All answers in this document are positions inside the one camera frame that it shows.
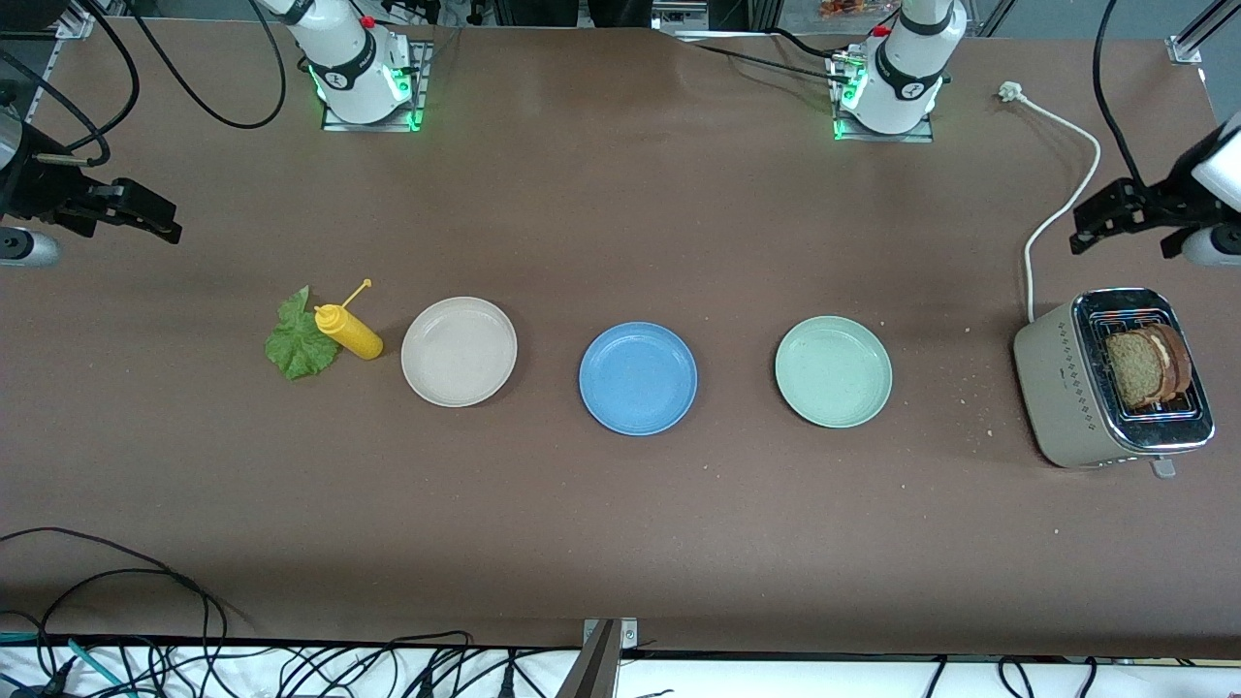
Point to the green lettuce leaf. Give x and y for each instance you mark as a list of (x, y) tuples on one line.
[(296, 354)]

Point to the blue round plate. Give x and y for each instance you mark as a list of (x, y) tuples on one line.
[(638, 378)]

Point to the aluminium frame profile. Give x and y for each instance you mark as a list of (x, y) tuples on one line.
[(1197, 29)]

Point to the brown table cover sheet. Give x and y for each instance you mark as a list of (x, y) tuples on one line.
[(620, 533)]

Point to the yellow squeeze sauce bottle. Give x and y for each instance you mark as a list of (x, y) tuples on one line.
[(354, 334)]

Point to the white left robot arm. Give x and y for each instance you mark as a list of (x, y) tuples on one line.
[(906, 68)]

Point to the brown bread slice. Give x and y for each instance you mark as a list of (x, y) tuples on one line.
[(1129, 368), (1180, 359)]

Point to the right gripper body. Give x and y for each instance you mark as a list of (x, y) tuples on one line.
[(39, 190)]

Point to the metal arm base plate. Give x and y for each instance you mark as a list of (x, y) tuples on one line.
[(368, 127), (882, 138)]

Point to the beige round plate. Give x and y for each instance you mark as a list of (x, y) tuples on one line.
[(459, 351)]

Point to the pale green round plate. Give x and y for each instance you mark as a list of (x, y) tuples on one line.
[(834, 371)]

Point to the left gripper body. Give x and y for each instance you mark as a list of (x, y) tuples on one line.
[(1166, 197)]

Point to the beige chrome toaster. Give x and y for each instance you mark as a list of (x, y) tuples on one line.
[(1066, 388)]

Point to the metal table edge bracket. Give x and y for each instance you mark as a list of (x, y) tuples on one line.
[(596, 669)]

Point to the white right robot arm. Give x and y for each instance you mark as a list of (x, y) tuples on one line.
[(354, 68)]

